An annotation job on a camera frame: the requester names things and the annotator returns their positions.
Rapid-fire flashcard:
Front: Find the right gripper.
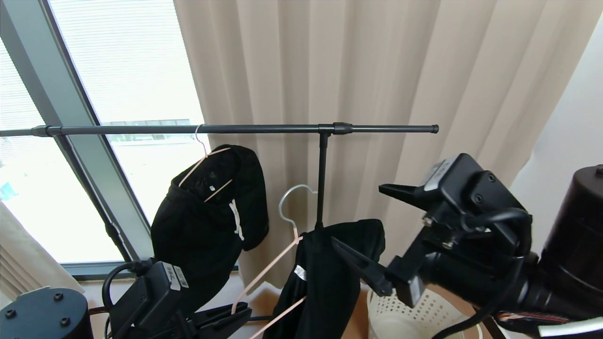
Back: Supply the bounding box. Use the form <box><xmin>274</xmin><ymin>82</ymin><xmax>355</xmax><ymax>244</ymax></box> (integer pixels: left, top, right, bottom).
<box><xmin>331</xmin><ymin>184</ymin><xmax>540</xmax><ymax>309</ymax></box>

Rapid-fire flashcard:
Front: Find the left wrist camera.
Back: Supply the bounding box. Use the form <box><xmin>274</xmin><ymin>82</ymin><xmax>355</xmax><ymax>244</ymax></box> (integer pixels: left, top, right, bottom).
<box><xmin>108</xmin><ymin>261</ymin><xmax>190</xmax><ymax>339</ymax></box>

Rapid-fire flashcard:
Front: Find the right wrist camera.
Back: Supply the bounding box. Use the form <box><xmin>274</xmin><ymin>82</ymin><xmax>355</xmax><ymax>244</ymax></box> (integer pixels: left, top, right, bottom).
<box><xmin>421</xmin><ymin>153</ymin><xmax>534</xmax><ymax>257</ymax></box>

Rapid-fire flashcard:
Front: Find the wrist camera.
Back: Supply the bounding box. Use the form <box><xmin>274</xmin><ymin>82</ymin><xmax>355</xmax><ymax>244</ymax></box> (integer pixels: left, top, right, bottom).
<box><xmin>108</xmin><ymin>261</ymin><xmax>190</xmax><ymax>339</ymax></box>
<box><xmin>421</xmin><ymin>153</ymin><xmax>534</xmax><ymax>257</ymax></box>

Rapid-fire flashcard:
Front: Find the window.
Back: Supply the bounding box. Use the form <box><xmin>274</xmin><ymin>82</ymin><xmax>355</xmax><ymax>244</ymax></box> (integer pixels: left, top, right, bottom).
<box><xmin>0</xmin><ymin>0</ymin><xmax>210</xmax><ymax>281</ymax></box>

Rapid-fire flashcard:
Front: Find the pink clothes hanger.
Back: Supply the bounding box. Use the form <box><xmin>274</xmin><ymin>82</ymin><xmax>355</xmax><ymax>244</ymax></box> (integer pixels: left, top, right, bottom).
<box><xmin>178</xmin><ymin>124</ymin><xmax>234</xmax><ymax>203</ymax></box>
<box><xmin>231</xmin><ymin>185</ymin><xmax>318</xmax><ymax>339</ymax></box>

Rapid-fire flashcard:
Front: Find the white laundry basket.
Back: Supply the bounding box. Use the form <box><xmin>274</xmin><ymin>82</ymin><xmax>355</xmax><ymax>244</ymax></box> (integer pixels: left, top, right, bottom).
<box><xmin>367</xmin><ymin>287</ymin><xmax>483</xmax><ymax>339</ymax></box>

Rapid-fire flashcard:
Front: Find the black clothes rack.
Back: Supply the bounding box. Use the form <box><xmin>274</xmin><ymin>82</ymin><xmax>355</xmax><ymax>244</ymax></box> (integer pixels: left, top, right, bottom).
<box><xmin>0</xmin><ymin>122</ymin><xmax>440</xmax><ymax>325</ymax></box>

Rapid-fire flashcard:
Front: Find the beige curtain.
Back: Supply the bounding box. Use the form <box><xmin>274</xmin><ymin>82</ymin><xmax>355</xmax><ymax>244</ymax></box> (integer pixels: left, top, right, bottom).
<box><xmin>172</xmin><ymin>0</ymin><xmax>603</xmax><ymax>292</ymax></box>
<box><xmin>0</xmin><ymin>202</ymin><xmax>85</xmax><ymax>302</ymax></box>

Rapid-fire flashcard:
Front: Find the black garment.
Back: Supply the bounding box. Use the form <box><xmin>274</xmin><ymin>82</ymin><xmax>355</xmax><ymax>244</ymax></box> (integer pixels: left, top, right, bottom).
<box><xmin>263</xmin><ymin>219</ymin><xmax>386</xmax><ymax>339</ymax></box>
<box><xmin>151</xmin><ymin>144</ymin><xmax>269</xmax><ymax>316</ymax></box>

